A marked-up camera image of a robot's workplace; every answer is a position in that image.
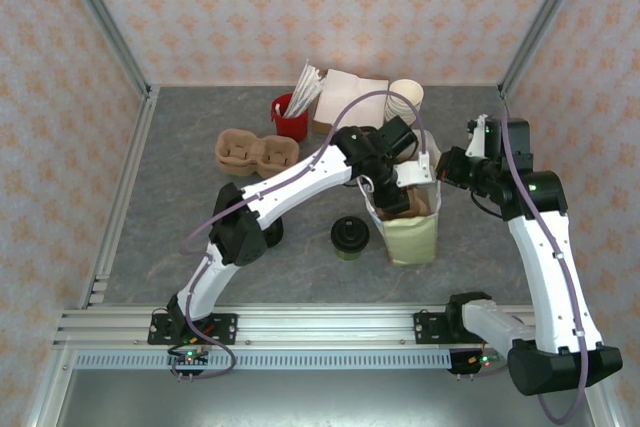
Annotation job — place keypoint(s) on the printed white paper bag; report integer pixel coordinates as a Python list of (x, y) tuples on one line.
[(410, 242)]

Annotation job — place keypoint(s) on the black plastic cup lid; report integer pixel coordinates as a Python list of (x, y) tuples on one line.
[(350, 234)]

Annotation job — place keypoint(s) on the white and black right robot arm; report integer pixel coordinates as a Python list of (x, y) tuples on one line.
[(545, 272)]

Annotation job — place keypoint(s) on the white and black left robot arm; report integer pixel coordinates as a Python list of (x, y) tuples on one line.
[(300, 182)]

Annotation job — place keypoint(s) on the cream paper cup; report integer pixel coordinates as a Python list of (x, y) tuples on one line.
[(394, 118), (397, 111)]

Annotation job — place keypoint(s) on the brown cardboard napkin box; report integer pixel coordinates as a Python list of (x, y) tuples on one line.
[(322, 128)]

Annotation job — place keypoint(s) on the stack of paper cups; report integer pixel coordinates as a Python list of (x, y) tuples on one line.
[(407, 89)]

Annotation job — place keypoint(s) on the white paper wrapped straw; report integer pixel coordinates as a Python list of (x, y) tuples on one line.
[(306, 89), (312, 94), (299, 84)]

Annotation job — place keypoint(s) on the red cup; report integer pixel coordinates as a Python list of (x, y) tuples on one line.
[(287, 122)]

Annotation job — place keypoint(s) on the black cup lid stack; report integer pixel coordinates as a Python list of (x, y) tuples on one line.
[(275, 234)]

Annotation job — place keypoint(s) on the right control board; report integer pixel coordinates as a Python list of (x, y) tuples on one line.
[(477, 361)]

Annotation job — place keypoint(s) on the control board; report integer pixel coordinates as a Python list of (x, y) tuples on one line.
[(189, 358), (477, 361)]

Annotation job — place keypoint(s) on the left control board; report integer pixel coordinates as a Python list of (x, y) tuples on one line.
[(189, 358)]

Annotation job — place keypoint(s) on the black right mount plate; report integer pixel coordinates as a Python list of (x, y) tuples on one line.
[(430, 329)]

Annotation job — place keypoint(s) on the black mount plate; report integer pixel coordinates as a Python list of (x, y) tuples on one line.
[(220, 329), (430, 329)]

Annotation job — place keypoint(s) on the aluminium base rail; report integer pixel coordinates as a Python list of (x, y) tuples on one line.
[(325, 324)]

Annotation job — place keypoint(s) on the aluminium frame post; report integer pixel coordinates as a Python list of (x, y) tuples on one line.
[(545, 17), (102, 17)]

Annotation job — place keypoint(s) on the black left mount plate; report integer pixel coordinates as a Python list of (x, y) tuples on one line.
[(220, 329)]

